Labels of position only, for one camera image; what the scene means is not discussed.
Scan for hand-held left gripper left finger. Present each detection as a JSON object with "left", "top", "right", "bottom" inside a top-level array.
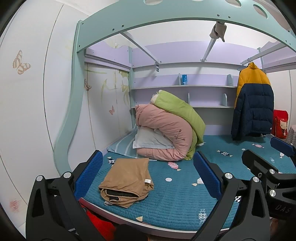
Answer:
[{"left": 25, "top": 150, "right": 104, "bottom": 241}]

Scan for person's red garment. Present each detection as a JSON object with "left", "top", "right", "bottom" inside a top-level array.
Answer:
[{"left": 86, "top": 210, "right": 116, "bottom": 241}]

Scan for white metal rail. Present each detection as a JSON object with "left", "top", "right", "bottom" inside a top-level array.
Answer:
[
  {"left": 242, "top": 45, "right": 296, "bottom": 66},
  {"left": 120, "top": 32, "right": 160, "bottom": 65},
  {"left": 201, "top": 38, "right": 217, "bottom": 62}
]

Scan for red cartoon bag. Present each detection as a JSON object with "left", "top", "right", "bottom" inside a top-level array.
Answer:
[{"left": 271, "top": 110, "right": 289, "bottom": 139}]

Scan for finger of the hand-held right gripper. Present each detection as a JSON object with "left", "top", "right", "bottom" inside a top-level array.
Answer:
[
  {"left": 242, "top": 149, "right": 282, "bottom": 184},
  {"left": 270, "top": 136, "right": 296, "bottom": 159}
]

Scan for clothes hanger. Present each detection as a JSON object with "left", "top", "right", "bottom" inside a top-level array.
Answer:
[{"left": 238, "top": 61, "right": 255, "bottom": 70}]

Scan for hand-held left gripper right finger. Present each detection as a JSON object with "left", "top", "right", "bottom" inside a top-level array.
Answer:
[{"left": 192, "top": 151, "right": 271, "bottom": 241}]

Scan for yellow and navy puffer jacket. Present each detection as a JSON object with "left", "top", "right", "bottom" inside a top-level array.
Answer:
[{"left": 231, "top": 61, "right": 274, "bottom": 141}]

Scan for white floral wardrobe doors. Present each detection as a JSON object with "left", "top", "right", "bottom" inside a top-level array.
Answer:
[{"left": 0, "top": 0, "right": 132, "bottom": 232}]

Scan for mint green bunk bed frame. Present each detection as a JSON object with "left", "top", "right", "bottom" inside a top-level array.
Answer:
[{"left": 54, "top": 0, "right": 296, "bottom": 232}]

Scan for teal quilted bed mat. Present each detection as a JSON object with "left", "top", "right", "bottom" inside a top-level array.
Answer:
[{"left": 80, "top": 134, "right": 296, "bottom": 232}]

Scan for large tan butterfly sticker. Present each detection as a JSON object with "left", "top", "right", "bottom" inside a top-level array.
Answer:
[{"left": 13, "top": 50, "right": 31, "bottom": 75}]

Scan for striped blue pillow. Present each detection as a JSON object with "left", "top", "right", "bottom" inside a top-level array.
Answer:
[{"left": 107, "top": 128, "right": 139, "bottom": 158}]

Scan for grey hanging cloth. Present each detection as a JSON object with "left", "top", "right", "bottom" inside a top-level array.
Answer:
[{"left": 209, "top": 21, "right": 227, "bottom": 42}]

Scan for lavender wall shelf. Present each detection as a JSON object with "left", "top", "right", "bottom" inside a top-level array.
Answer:
[{"left": 131, "top": 73, "right": 238, "bottom": 109}]

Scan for green quilt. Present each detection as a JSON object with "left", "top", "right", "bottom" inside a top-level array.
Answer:
[{"left": 150, "top": 90, "right": 206, "bottom": 161}]

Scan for tan jacket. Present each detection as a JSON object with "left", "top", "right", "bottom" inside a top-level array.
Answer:
[{"left": 98, "top": 158, "right": 154, "bottom": 209}]

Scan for white pillow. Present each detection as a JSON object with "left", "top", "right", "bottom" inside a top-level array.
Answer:
[{"left": 132, "top": 126, "right": 175, "bottom": 150}]

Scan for pink quilt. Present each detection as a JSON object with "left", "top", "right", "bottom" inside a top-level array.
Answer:
[{"left": 135, "top": 104, "right": 197, "bottom": 161}]

